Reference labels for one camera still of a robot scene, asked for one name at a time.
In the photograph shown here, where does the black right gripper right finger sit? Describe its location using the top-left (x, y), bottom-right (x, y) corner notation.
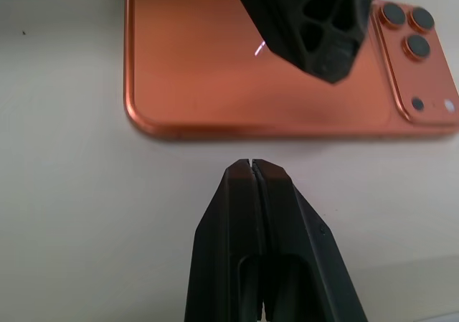
top-left (251, 158), bottom-right (369, 322)

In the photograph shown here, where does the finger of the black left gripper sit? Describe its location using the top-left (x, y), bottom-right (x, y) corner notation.
top-left (227, 0), bottom-right (378, 85)

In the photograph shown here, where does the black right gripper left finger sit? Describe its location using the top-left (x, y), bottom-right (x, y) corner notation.
top-left (184, 158), bottom-right (267, 322)

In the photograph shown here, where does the orange smartphone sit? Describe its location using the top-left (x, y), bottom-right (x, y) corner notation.
top-left (123, 0), bottom-right (459, 142)

